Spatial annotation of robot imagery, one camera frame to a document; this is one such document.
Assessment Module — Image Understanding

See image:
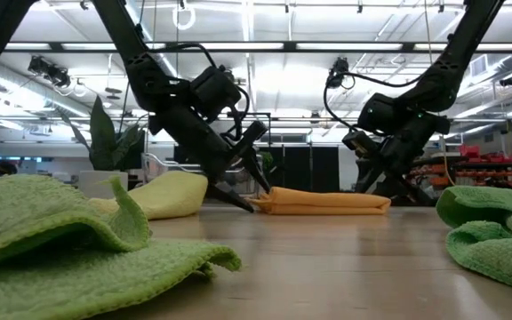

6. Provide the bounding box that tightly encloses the lime green microfiber towel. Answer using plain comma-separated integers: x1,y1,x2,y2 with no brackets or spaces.
0,172,243,320

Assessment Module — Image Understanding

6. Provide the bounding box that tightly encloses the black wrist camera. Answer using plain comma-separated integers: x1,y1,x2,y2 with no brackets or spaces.
236,119,269,156
341,130,378,157

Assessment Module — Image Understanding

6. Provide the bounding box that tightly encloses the orange microfiber towel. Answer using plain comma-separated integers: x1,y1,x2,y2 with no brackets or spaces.
249,185,393,217

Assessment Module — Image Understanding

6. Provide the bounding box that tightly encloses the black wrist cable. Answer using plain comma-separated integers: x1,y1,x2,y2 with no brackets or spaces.
322,70,421,134
148,42,252,144

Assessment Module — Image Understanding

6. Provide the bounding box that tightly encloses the artificial plant in white pot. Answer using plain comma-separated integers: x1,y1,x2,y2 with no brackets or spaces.
57,95,147,200

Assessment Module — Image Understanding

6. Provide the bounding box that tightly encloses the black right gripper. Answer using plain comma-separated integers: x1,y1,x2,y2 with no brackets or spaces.
355,115,452,206

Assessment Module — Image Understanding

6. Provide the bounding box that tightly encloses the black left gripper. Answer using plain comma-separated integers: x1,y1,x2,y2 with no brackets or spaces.
148,104,271,213

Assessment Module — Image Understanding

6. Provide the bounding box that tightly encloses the black overhead camera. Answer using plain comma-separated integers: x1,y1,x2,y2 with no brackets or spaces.
325,56,356,92

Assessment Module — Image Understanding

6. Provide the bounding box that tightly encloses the white hanging ring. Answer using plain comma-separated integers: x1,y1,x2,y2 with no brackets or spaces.
171,3,197,32

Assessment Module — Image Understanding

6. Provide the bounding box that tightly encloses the dark green microfiber towel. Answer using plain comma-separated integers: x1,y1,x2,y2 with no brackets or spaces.
436,184,512,297

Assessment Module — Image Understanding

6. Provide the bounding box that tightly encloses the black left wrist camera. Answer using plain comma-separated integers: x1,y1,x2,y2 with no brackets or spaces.
236,119,269,156

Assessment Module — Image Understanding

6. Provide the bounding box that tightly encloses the shelf with red bins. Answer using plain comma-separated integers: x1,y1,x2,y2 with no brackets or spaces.
409,144,512,190

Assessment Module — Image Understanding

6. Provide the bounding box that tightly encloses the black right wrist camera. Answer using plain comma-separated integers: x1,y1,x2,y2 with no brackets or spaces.
341,130,378,157

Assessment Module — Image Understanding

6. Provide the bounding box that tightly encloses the black overhead rig beam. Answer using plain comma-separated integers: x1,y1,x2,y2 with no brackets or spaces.
2,41,512,53

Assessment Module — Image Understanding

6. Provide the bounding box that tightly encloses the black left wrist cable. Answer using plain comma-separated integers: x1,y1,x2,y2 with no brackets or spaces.
148,42,252,144

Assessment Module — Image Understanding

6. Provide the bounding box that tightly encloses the yellow hanging cable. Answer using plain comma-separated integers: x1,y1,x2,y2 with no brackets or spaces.
423,0,456,187

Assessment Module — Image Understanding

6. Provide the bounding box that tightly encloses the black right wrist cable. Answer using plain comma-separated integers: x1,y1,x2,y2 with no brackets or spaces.
322,70,421,134

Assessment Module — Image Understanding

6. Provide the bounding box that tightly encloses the yellow microfiber towel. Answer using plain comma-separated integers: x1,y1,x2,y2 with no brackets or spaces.
89,170,209,221

